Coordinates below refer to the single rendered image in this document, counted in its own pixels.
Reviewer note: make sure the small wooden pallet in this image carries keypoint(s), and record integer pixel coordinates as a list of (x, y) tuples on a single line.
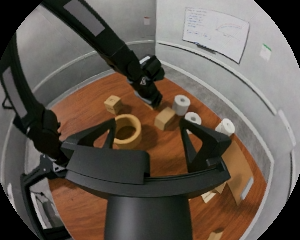
[(207, 196)]

